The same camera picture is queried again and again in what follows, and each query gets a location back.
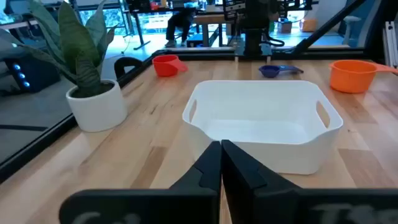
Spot red measuring cup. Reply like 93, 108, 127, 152
152, 54, 189, 78

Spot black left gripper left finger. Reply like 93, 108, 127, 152
58, 141, 223, 224

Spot aluminium extrusion bar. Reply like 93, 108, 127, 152
382, 21, 398, 68

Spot white plastic basket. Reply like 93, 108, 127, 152
182, 80, 344, 175

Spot green snake plant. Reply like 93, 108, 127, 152
0, 0, 116, 99

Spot black curved hook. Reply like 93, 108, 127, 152
113, 57, 144, 79

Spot small dark blue measuring cup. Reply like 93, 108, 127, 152
258, 64, 305, 78

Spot wooden background table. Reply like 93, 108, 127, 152
192, 12, 237, 47

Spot person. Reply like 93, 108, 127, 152
164, 7, 197, 49

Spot orange box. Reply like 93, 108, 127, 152
300, 18, 318, 33

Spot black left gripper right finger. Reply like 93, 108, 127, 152
221, 139, 398, 224

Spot white round plant pot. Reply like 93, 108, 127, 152
65, 78, 129, 133

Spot orange measuring cup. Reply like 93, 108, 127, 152
328, 59, 398, 94

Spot cardboard box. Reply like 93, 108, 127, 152
276, 20, 294, 34

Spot black device with blue lights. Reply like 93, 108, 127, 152
3, 55, 62, 93

